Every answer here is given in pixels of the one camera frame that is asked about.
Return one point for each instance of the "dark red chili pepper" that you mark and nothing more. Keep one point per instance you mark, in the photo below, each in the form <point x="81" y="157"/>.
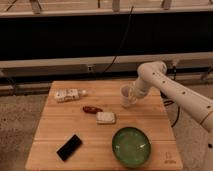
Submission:
<point x="91" y="109"/>

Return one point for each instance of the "white soap bar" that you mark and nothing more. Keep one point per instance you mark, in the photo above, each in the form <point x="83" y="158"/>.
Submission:
<point x="105" y="118"/>

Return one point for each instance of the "black rectangular block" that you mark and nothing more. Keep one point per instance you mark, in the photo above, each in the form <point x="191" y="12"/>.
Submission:
<point x="69" y="147"/>

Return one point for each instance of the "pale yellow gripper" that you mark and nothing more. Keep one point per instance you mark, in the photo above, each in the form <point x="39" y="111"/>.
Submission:
<point x="131" y="96"/>

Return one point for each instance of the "white ceramic cup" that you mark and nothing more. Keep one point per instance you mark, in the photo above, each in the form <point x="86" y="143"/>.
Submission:
<point x="127" y="99"/>

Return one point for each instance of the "white small bottle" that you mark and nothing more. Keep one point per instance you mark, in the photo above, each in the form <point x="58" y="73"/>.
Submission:
<point x="69" y="95"/>

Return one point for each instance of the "green ceramic bowl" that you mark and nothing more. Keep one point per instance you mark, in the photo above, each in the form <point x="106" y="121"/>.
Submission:
<point x="131" y="147"/>

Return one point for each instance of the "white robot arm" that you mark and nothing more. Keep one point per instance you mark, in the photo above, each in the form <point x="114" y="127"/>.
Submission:
<point x="199" y="107"/>

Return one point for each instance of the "wooden cutting board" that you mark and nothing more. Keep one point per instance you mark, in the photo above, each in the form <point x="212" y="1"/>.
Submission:
<point x="60" y="121"/>

